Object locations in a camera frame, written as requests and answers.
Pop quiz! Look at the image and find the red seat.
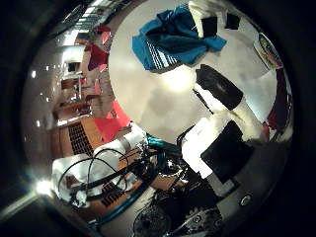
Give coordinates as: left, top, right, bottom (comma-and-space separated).
93, 98, 132, 143

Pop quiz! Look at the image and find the blue striped cloth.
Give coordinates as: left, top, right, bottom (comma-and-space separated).
131, 4, 228, 72

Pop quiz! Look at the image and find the wooden perforated cabinet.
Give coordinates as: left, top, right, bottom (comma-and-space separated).
48, 117, 107, 161

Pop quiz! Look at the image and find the large grid window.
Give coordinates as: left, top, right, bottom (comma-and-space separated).
62, 0, 132, 34

